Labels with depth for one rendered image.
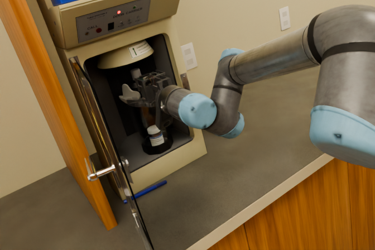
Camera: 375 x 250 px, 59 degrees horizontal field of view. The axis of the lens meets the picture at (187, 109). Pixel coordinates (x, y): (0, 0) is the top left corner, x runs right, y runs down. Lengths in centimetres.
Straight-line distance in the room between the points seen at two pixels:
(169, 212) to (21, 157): 66
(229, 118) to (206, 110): 9
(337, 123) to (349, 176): 81
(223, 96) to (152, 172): 37
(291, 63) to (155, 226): 53
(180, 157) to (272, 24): 101
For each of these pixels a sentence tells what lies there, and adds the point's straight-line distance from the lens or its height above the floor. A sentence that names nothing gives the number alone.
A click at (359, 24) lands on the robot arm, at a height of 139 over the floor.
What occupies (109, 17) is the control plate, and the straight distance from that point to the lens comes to 83.
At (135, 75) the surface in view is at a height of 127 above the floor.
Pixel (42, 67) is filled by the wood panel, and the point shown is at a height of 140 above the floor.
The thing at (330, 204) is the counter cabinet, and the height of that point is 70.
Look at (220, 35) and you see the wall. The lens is 162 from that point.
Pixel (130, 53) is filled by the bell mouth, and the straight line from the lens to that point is 95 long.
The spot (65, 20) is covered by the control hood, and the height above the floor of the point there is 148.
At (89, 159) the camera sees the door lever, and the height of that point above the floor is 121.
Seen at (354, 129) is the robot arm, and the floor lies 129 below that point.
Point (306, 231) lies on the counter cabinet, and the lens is 119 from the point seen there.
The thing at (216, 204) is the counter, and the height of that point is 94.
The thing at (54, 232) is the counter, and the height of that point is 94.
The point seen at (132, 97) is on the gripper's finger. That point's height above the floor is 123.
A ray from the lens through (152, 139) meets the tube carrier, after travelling 103.
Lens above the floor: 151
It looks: 22 degrees down
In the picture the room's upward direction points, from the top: 15 degrees counter-clockwise
